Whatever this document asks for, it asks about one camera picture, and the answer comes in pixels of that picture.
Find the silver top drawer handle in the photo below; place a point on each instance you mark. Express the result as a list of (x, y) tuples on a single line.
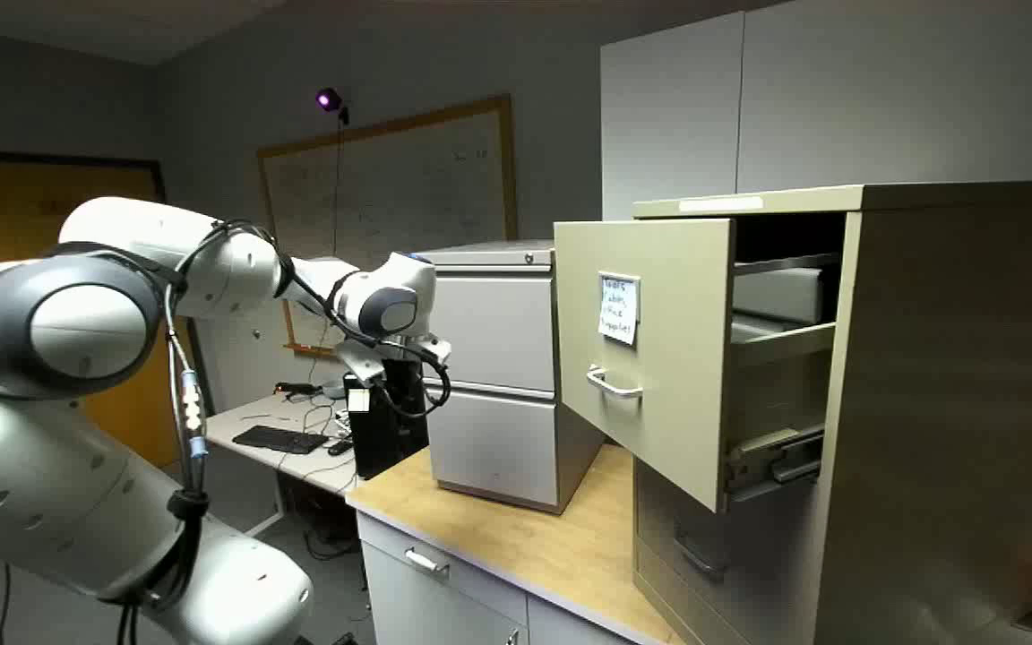
[(609, 387)]

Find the grey two-drawer file cabinet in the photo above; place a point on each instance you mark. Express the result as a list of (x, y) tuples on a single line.
[(503, 431)]

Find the purple lit webcam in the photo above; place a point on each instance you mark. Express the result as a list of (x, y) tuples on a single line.
[(331, 103)]

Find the beige bottom drawer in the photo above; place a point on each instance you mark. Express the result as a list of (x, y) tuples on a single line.
[(724, 580)]

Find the framed whiteboard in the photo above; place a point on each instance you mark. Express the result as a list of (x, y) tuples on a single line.
[(407, 185)]

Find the white drawer label card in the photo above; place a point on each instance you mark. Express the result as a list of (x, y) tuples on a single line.
[(618, 308)]

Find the beige file cabinet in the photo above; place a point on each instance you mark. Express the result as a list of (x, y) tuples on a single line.
[(921, 507)]

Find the wooden top counter cabinet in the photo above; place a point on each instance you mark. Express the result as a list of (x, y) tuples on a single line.
[(578, 559)]

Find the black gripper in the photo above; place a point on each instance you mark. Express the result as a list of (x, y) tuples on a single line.
[(386, 421)]

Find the black keyboard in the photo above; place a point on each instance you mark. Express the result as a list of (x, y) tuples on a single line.
[(274, 440)]

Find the beige top drawer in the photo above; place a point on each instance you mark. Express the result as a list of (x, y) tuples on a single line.
[(731, 404)]

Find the grey wall cabinet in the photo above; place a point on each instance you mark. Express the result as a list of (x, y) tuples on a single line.
[(818, 92)]

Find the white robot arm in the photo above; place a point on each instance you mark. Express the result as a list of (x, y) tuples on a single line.
[(92, 514)]

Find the white desk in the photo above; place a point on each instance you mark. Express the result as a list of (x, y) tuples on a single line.
[(327, 466)]

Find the beige drawer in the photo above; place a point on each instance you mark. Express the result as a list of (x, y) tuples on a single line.
[(731, 404), (724, 580)]

